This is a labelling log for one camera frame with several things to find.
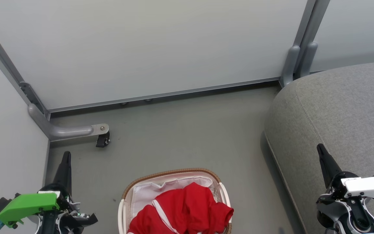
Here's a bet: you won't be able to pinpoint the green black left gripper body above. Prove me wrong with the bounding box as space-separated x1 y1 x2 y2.
0 184 81 228

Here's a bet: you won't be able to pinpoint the grey partition foot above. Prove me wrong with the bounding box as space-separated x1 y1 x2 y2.
28 103 110 142

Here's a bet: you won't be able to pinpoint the grey fabric sofa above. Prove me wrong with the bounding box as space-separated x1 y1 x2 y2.
264 59 374 234

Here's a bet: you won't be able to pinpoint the grey partition post brackets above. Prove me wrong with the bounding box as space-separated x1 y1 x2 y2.
280 42 318 87

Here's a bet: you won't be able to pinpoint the black caster wheel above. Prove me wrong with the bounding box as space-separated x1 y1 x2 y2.
96 132 111 148

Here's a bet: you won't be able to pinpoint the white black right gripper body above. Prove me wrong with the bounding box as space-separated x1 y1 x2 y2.
316 171 374 225

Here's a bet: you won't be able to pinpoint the white basket liner cloth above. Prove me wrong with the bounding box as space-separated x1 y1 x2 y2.
131 176 215 221

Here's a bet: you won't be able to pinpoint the white laundry basket brown rim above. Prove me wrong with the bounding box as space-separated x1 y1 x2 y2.
118 168 232 234

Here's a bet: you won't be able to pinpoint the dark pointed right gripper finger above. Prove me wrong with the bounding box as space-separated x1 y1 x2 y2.
317 144 342 188

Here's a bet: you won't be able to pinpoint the red garment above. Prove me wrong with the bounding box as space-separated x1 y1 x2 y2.
127 182 234 234

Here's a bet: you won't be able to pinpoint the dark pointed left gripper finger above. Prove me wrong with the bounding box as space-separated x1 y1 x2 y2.
52 151 72 195
64 213 98 233

